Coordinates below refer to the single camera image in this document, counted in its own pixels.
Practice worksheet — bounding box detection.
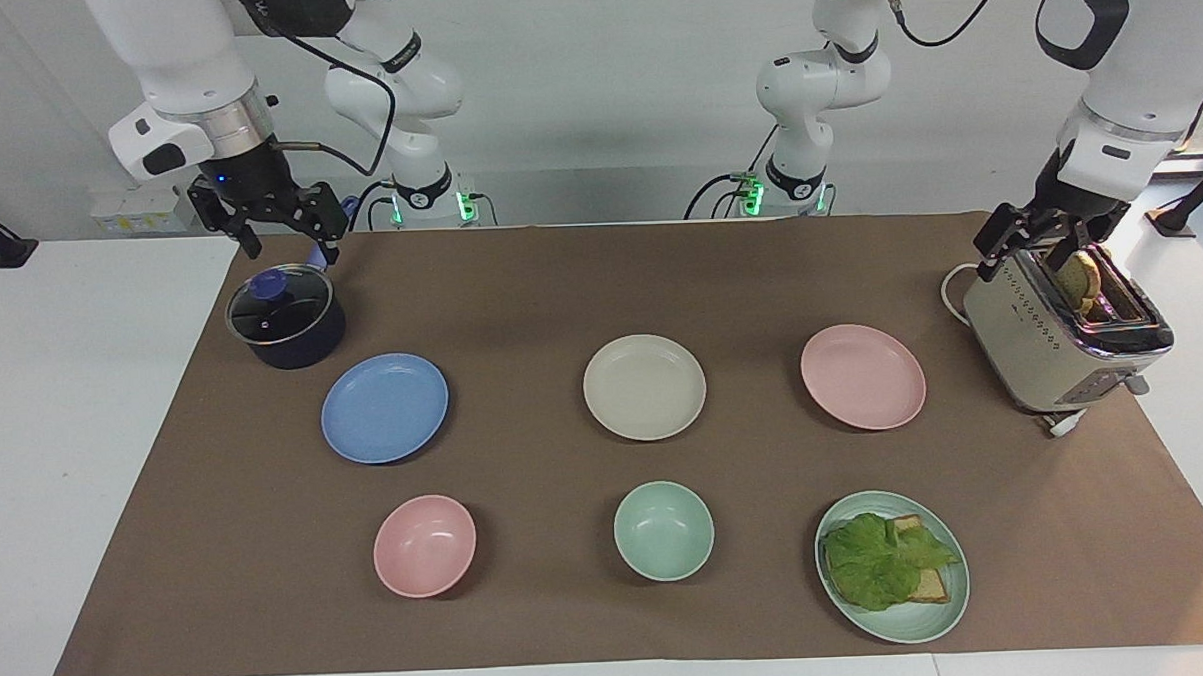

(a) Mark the black cable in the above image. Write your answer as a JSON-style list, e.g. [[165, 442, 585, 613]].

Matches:
[[881, 0, 1022, 52], [680, 121, 788, 222], [348, 177, 401, 234], [248, 3, 401, 182]]

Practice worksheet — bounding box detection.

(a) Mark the pink plate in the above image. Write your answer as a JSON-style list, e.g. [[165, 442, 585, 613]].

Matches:
[[798, 321, 930, 435]]

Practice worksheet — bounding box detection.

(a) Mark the beige plate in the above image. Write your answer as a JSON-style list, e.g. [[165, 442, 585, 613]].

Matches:
[[580, 331, 710, 445]]

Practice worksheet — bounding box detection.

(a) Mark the toast slice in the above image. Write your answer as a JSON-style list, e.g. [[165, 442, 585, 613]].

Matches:
[[834, 512, 953, 608]]

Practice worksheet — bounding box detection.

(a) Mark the green lettuce leaf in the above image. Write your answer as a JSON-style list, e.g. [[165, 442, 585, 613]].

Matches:
[[822, 510, 963, 614]]

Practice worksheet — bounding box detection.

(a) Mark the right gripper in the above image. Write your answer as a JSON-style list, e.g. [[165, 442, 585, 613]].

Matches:
[[185, 137, 351, 272]]

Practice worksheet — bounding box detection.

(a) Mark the green bowl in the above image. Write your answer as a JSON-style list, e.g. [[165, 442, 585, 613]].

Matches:
[[611, 478, 718, 585]]

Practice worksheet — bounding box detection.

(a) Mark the blue plate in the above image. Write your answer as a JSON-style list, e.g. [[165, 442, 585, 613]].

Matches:
[[318, 350, 453, 468]]

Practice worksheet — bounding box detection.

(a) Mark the silver toaster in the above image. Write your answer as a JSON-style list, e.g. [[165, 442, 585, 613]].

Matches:
[[961, 241, 1178, 419]]

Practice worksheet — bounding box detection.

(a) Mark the pink bowl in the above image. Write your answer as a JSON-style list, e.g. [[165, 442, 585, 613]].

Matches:
[[370, 492, 480, 601]]

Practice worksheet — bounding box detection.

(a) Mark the white power strip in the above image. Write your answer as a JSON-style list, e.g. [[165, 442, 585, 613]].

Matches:
[[88, 186, 193, 238]]

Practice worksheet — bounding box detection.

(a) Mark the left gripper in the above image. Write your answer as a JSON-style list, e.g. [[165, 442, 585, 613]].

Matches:
[[969, 143, 1134, 278]]

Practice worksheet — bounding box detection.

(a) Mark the round bread slice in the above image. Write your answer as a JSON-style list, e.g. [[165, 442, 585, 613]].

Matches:
[[1055, 247, 1105, 320]]

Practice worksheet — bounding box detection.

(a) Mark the green plate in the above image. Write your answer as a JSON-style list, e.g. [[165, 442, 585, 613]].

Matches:
[[812, 486, 973, 649]]

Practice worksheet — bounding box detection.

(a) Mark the dark blue pot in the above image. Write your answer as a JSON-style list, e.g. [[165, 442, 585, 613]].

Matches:
[[223, 243, 349, 373]]

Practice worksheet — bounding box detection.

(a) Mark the glass lid with blue knob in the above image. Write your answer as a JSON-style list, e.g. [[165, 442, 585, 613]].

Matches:
[[224, 264, 336, 348]]

